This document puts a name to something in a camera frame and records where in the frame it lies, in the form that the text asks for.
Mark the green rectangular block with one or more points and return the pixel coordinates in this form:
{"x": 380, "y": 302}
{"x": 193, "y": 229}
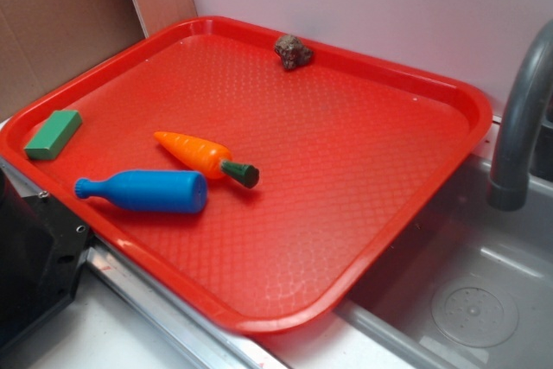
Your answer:
{"x": 48, "y": 142}

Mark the red plastic tray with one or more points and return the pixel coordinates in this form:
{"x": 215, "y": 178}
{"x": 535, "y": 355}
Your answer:
{"x": 349, "y": 149}

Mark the orange toy carrot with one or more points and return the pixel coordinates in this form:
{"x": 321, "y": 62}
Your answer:
{"x": 212, "y": 159}

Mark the brown lumpy rock toy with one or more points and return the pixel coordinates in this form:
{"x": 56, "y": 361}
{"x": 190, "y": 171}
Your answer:
{"x": 292, "y": 52}

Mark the blue toy bottle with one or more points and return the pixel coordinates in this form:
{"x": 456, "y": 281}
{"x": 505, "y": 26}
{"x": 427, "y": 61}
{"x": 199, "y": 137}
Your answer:
{"x": 164, "y": 191}

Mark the grey toy sink basin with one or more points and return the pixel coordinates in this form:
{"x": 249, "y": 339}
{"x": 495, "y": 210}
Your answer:
{"x": 463, "y": 286}

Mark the grey sink faucet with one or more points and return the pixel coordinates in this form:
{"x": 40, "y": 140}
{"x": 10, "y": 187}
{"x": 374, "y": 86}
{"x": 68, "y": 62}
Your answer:
{"x": 524, "y": 143}

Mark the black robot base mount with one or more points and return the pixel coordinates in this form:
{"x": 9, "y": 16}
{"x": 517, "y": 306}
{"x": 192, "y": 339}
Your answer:
{"x": 43, "y": 247}

